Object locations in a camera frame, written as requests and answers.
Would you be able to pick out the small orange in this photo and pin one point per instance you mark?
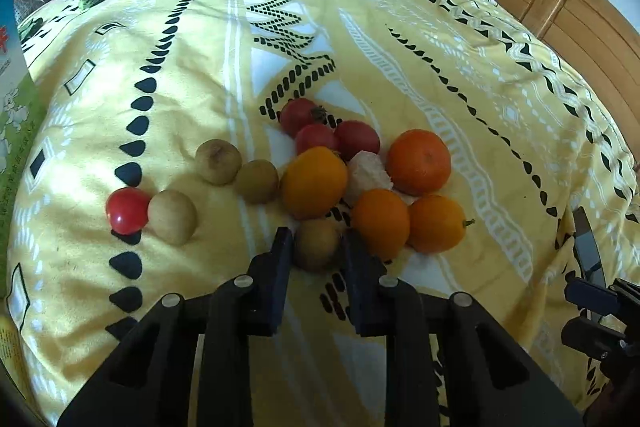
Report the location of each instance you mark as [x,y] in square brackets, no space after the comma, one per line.
[381,223]

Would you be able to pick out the blue green cardboard box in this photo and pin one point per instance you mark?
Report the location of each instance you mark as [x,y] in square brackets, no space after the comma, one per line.
[15,107]

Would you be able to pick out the red tomato right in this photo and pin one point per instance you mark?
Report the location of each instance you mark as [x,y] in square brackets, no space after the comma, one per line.
[357,139]

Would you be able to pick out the orange with stem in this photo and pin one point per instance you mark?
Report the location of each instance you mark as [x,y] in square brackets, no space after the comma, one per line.
[437,224]

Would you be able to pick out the red tomato middle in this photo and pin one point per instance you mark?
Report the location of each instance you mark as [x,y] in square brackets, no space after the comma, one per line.
[315,138]

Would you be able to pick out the glossy red tomato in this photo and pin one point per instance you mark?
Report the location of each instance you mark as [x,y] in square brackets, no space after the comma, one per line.
[127,210]

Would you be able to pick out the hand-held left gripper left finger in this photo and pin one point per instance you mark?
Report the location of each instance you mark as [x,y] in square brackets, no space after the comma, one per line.
[276,279]

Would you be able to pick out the brown kiwi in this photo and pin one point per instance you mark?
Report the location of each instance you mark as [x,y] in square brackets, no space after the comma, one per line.
[256,181]
[217,162]
[317,244]

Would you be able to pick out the wooden headboard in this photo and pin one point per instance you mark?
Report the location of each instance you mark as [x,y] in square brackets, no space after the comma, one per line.
[550,7]

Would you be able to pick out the yellow patterned blanket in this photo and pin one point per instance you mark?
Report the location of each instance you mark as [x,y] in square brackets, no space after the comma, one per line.
[450,82]

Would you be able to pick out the yellow-orange citrus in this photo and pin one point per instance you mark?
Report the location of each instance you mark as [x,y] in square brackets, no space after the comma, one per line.
[314,182]

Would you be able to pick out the large deep orange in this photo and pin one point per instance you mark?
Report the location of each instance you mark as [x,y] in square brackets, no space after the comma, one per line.
[419,162]

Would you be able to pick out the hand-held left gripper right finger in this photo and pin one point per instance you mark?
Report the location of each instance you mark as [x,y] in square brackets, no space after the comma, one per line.
[361,292]

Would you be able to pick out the peeled white pomelo piece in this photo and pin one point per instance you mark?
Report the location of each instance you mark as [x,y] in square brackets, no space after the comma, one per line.
[369,177]

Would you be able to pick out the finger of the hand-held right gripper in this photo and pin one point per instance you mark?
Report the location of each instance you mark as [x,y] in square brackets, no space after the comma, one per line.
[586,295]
[587,338]

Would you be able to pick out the black curved bar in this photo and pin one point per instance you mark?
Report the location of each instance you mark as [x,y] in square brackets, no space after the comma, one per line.
[587,247]

